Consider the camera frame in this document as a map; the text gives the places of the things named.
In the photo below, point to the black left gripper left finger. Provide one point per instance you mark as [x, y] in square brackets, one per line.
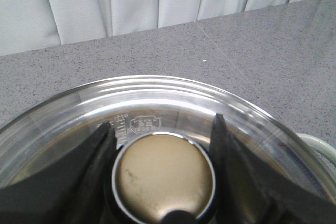
[68, 191]

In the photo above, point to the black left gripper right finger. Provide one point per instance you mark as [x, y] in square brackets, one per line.
[251, 191]

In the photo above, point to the glass pot lid steel rim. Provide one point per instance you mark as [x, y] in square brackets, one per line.
[162, 171]

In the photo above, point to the pale green electric cooking pot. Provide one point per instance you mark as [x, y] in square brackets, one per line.
[324, 151]

